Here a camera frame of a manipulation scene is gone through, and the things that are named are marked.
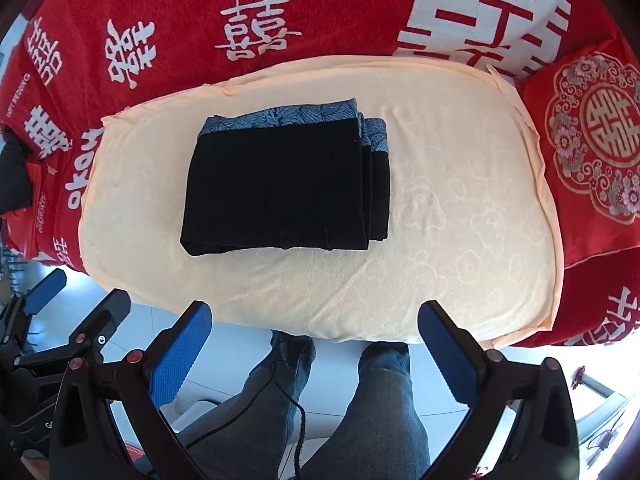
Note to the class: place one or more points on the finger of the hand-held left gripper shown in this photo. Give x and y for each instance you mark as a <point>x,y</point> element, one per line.
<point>102,317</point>
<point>45,286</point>

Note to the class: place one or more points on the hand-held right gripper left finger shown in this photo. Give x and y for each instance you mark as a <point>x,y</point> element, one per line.
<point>180,355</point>

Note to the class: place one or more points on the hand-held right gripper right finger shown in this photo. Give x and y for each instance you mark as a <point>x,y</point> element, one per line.
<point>447,355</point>

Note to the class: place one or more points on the black pants with blue waistband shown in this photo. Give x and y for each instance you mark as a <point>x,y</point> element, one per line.
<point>280,185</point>

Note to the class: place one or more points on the red glossy bag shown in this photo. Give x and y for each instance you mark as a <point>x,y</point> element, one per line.
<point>42,200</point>

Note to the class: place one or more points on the person's right leg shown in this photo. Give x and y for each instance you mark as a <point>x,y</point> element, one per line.
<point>380,410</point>

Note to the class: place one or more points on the person's leg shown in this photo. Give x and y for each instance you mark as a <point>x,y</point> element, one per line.
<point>260,410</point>
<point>380,410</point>

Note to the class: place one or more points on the cream towel mat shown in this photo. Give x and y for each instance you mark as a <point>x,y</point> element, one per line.
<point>450,260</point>

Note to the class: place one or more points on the person's left leg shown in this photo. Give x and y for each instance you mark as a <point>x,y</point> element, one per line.
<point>260,410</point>

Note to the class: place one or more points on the black cloth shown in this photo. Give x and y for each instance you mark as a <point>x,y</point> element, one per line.
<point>12,175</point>

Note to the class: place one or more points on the red floral printed cushion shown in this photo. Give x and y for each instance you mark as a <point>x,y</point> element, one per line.
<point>600,125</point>

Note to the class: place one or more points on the red printed blanket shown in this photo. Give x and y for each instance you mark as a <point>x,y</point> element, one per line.
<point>325,10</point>

